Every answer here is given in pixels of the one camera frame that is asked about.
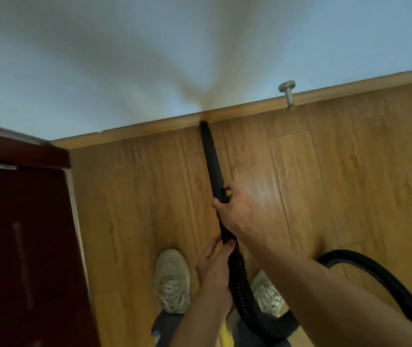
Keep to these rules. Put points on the person's left hand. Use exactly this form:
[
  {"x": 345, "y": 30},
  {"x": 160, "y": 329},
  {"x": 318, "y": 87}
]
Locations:
[{"x": 215, "y": 271}]

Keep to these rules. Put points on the person's right hand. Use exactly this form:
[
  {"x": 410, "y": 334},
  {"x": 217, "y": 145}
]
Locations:
[{"x": 242, "y": 216}]

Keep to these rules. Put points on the person's right thumb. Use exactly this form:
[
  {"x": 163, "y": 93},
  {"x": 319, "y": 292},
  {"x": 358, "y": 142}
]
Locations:
[{"x": 218, "y": 204}]

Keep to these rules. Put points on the person's left thumb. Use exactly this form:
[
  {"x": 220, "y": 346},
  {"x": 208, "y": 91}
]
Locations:
[{"x": 229, "y": 248}]

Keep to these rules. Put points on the black vacuum crevice nozzle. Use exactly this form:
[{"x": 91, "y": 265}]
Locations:
[{"x": 213, "y": 169}]

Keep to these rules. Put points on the person's left forearm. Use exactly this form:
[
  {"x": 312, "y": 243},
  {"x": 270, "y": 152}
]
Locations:
[{"x": 202, "y": 318}]

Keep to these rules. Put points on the person's right forearm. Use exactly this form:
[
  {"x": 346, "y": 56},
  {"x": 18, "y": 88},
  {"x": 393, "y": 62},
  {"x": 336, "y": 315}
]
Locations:
[{"x": 321, "y": 296}]

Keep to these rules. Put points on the white right sneaker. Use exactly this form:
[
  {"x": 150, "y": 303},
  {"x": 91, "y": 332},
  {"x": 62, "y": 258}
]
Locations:
[{"x": 268, "y": 296}]

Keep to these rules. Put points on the white sneaker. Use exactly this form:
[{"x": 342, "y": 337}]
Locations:
[
  {"x": 172, "y": 281},
  {"x": 268, "y": 296}
]

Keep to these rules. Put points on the white left sneaker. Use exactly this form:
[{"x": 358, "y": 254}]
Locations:
[{"x": 172, "y": 281}]

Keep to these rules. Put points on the yellow object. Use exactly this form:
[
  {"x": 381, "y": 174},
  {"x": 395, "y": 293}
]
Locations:
[{"x": 224, "y": 338}]

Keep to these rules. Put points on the grey trousers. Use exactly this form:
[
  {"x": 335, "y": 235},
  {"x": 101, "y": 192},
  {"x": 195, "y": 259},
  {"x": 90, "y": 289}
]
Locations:
[{"x": 168, "y": 330}]

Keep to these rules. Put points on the silver metal door stopper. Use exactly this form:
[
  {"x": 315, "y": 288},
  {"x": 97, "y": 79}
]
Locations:
[{"x": 288, "y": 91}]

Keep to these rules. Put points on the dark red wooden door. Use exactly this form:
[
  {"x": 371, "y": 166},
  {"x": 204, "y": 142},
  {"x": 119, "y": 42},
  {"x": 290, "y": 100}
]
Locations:
[{"x": 21, "y": 249}]

